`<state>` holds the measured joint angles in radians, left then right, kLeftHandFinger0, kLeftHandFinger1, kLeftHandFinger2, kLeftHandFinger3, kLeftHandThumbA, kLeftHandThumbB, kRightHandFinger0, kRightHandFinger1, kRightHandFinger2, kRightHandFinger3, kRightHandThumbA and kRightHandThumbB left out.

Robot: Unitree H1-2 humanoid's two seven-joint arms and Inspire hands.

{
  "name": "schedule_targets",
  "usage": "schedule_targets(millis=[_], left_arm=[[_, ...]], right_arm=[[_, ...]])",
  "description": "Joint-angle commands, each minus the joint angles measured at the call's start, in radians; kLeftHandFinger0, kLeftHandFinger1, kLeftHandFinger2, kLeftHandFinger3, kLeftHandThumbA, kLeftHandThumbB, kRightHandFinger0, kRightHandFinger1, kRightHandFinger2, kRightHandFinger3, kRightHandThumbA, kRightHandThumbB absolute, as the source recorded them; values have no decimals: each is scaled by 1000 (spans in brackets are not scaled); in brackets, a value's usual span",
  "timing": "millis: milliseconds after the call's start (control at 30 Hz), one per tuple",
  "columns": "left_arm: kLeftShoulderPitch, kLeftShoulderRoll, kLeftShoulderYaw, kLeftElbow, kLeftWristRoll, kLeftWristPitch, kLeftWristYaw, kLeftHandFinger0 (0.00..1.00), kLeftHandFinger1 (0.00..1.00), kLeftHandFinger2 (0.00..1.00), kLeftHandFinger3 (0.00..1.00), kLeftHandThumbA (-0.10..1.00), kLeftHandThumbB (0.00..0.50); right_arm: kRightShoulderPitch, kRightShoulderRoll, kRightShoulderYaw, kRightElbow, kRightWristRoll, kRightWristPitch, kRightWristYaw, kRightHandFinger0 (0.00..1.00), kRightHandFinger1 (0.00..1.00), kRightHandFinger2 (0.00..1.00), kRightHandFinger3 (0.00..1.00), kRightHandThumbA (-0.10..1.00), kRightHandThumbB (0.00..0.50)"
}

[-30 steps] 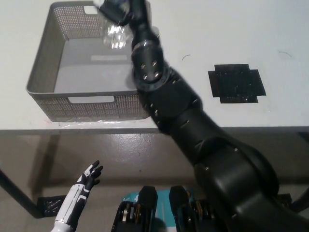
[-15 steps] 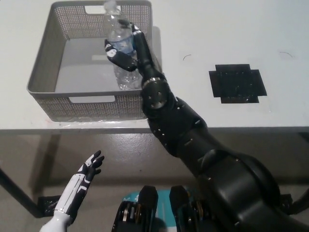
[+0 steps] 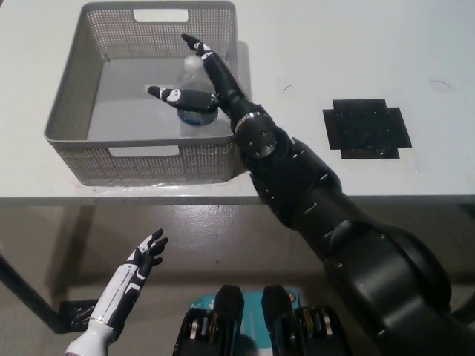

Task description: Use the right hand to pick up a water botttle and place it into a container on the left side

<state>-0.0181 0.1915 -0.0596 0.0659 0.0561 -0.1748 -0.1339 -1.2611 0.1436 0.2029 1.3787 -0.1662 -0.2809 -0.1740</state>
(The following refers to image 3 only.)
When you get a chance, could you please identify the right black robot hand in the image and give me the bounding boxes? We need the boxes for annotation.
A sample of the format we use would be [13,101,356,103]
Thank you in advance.
[147,33,263,131]

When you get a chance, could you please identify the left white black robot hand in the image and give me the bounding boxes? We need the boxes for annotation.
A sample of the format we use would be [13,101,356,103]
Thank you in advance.
[91,228,168,331]

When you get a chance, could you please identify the clear plastic water bottle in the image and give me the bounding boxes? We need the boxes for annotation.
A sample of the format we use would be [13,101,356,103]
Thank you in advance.
[177,55,218,128]

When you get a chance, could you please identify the black metal table leg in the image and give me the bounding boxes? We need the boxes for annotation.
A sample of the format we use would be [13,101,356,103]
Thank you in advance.
[0,254,65,334]

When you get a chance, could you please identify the black robot legs with teal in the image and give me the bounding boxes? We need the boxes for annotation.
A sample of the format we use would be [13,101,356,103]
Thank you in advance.
[171,284,335,356]

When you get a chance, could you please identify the grey perforated plastic basket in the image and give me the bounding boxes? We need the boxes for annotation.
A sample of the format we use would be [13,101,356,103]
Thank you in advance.
[43,1,240,188]

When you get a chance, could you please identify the black tape patch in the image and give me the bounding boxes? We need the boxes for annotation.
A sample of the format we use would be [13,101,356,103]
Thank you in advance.
[321,98,413,161]

